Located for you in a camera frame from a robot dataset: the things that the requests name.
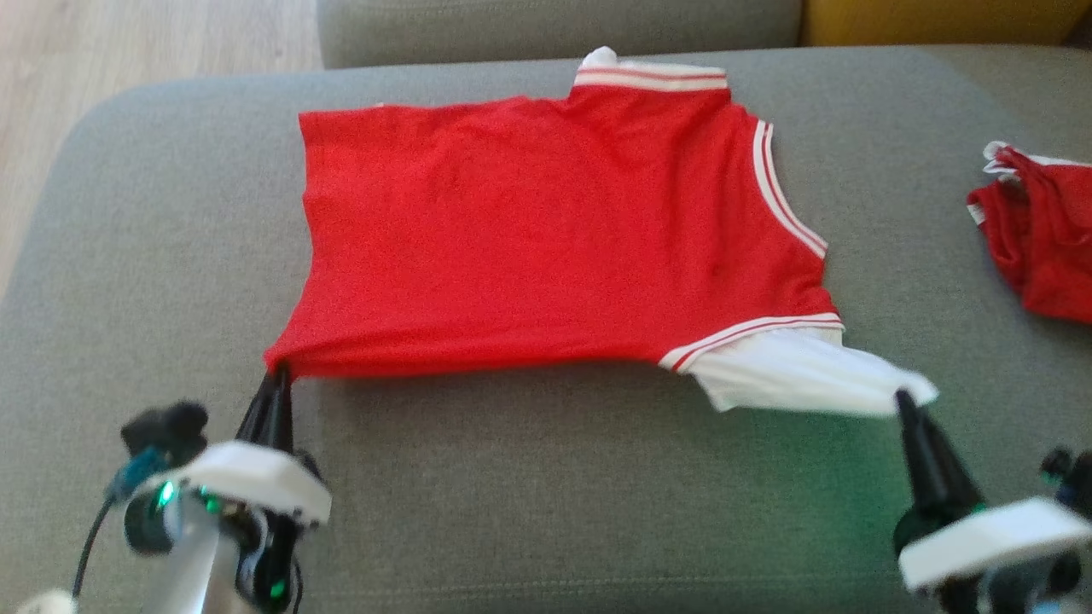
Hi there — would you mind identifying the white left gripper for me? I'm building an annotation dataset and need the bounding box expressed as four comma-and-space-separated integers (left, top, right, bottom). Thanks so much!
141, 365, 332, 613

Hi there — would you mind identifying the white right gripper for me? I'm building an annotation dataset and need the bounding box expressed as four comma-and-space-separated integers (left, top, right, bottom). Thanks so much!
894, 389, 1092, 614

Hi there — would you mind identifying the red and white jersey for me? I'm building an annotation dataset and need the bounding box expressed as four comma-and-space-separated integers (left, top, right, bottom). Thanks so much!
263, 47, 939, 419

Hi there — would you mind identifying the crumpled red garment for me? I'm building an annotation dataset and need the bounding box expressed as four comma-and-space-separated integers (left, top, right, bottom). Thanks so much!
966, 141, 1092, 325

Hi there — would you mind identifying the grey sofa seat cushion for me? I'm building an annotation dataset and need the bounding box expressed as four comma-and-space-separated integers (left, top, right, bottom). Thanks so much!
0, 47, 1092, 614

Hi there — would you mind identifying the yellow sofa cushion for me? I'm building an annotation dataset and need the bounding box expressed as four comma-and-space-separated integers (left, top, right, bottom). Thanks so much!
800, 0, 1092, 48

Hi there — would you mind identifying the wide grey sofa back cushion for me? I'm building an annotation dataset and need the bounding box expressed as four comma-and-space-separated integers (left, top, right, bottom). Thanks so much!
316, 0, 804, 69

